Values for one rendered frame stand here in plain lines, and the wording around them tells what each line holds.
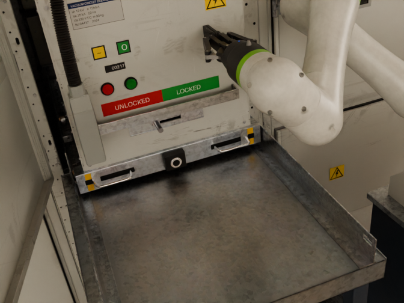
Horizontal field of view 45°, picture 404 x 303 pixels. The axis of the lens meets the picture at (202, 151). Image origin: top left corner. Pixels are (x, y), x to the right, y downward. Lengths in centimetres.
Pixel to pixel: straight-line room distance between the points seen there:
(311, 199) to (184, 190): 33
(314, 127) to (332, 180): 93
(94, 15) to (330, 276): 78
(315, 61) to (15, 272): 82
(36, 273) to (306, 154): 98
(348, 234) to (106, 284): 55
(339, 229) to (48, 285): 98
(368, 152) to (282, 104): 105
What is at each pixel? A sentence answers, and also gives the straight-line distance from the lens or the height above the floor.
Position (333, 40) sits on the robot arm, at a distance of 109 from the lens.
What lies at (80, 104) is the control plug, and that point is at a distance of 114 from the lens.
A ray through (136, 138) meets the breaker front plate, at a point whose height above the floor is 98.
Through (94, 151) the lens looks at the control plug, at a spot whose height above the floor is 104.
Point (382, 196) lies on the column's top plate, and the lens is 146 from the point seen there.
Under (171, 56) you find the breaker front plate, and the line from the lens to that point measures 126.
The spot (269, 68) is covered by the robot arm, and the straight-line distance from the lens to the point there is 90.
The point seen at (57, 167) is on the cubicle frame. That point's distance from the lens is 149.
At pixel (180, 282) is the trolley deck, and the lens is 108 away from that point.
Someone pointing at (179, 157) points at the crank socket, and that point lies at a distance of 135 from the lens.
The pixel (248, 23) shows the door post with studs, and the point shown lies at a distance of 147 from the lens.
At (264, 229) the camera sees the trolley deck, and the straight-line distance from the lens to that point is 118.
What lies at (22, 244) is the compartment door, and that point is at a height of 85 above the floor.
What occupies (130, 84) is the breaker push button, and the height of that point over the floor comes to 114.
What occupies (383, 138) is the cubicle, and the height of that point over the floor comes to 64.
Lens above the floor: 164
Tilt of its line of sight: 32 degrees down
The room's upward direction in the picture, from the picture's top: 7 degrees counter-clockwise
